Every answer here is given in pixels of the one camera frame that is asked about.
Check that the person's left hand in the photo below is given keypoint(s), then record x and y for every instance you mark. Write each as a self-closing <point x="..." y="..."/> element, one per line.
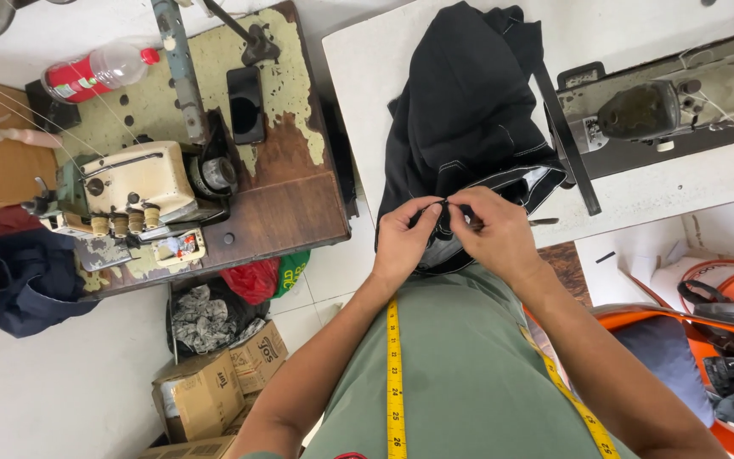
<point x="399" y="242"/>

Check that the person's right hand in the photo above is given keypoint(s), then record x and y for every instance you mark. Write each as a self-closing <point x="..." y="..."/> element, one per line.
<point x="501" y="239"/>

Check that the black garment with white stitching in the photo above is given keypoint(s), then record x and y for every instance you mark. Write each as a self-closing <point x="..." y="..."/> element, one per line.
<point x="469" y="115"/>

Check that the green bag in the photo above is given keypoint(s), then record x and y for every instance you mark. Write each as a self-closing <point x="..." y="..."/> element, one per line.
<point x="294" y="274"/>

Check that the worn wooden sewing table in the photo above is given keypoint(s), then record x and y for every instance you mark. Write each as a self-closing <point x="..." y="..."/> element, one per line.
<point x="278" y="197"/>

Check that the yellow measuring tape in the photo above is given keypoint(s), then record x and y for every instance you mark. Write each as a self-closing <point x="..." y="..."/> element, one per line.
<point x="395" y="382"/>

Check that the person's green shirt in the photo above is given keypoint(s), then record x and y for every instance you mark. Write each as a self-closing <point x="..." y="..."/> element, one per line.
<point x="475" y="382"/>

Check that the red plastic bag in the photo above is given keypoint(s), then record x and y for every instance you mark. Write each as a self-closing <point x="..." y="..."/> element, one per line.
<point x="252" y="280"/>

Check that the small brown cardboard box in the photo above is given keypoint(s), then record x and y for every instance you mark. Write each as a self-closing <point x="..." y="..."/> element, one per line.
<point x="258" y="357"/>

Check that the black smartphone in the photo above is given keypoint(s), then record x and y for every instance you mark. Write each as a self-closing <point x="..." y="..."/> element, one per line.
<point x="246" y="105"/>

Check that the black bag of fabric scraps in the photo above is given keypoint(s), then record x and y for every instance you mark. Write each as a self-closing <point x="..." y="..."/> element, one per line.
<point x="208" y="319"/>

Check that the grey industrial sewing machine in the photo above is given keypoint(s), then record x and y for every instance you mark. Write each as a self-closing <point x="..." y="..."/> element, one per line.
<point x="666" y="108"/>

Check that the small cream tray of bits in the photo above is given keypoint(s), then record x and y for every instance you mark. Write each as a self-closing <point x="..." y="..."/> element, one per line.
<point x="179" y="247"/>

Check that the black metal stand base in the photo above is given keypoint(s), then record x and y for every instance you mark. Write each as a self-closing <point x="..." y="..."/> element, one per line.
<point x="255" y="41"/>

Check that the large brown cardboard box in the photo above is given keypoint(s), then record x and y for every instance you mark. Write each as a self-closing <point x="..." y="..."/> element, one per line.
<point x="204" y="395"/>

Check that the cream overlock sewing machine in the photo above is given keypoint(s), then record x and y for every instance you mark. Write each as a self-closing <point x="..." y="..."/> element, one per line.
<point x="137" y="185"/>

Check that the grey metal thread stand bar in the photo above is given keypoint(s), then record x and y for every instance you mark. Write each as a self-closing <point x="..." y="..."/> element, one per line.
<point x="182" y="70"/>

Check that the flat brown cardboard box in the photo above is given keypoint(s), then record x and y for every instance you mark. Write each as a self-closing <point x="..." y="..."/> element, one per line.
<point x="188" y="449"/>

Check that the clear bottle with red label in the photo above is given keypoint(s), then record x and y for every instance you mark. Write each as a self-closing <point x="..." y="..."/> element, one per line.
<point x="96" y="73"/>

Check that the small black box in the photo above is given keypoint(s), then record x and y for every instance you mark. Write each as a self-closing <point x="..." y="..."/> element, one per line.
<point x="55" y="115"/>

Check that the heap of dark blue clothes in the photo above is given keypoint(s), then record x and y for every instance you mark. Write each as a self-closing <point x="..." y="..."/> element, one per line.
<point x="23" y="280"/>

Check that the pink plastic piece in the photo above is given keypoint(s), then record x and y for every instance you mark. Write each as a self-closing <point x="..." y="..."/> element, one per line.
<point x="29" y="136"/>

